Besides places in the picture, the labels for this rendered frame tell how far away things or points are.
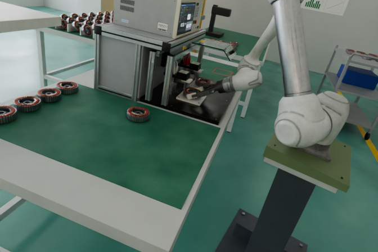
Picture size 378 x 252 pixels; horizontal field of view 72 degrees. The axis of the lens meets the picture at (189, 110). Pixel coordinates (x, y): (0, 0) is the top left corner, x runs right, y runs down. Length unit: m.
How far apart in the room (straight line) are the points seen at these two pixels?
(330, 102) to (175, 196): 0.74
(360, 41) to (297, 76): 5.96
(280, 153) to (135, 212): 0.68
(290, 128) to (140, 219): 0.61
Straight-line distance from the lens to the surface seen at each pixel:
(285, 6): 1.12
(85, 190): 0.95
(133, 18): 1.57
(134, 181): 0.97
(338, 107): 1.24
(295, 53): 1.10
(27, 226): 1.89
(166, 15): 1.48
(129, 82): 1.51
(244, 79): 1.45
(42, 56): 3.31
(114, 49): 1.51
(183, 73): 1.55
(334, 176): 1.27
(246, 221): 1.98
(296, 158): 1.25
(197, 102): 1.55
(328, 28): 6.86
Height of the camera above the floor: 1.40
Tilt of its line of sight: 26 degrees down
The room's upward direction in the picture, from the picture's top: 11 degrees clockwise
